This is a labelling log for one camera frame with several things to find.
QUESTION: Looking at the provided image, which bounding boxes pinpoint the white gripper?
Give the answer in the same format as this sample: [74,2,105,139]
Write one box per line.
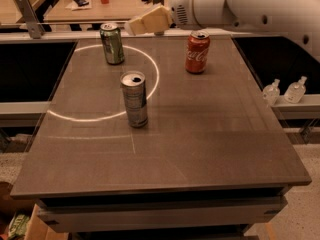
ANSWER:
[124,0,199,35]

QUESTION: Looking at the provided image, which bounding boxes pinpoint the green soda can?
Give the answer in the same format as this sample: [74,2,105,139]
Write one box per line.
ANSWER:
[100,22,125,65]

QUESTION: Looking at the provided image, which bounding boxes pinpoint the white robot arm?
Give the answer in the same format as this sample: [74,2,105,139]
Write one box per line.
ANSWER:
[125,0,320,59]

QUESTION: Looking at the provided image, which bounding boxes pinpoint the red Coca-Cola can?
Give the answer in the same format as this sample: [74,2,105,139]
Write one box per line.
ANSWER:
[185,30,210,74]

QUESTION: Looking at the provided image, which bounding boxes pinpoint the tall silver energy can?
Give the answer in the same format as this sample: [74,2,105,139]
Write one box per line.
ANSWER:
[120,71,148,128]

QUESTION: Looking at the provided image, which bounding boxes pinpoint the white paper with phone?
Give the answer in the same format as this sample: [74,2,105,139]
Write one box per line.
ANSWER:
[66,0,92,11]

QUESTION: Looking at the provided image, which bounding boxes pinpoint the clear sanitizer bottle left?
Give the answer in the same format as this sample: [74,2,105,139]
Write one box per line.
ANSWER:
[263,79,280,106]

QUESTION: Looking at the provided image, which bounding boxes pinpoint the clear sanitizer bottle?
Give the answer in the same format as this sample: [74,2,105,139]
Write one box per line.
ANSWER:
[284,76,307,103]
[263,79,280,106]

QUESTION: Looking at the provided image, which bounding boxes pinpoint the clear sanitizer bottle right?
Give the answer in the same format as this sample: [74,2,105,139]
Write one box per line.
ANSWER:
[284,76,307,103]

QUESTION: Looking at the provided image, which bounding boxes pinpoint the cardboard box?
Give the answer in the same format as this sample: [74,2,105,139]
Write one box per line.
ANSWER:
[24,205,69,240]

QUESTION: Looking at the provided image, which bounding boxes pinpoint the green snack packet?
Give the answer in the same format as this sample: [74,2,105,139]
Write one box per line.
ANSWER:
[8,212,30,240]

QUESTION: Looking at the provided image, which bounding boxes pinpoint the left metal bracket post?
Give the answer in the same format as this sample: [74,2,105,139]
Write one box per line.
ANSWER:
[15,0,44,39]

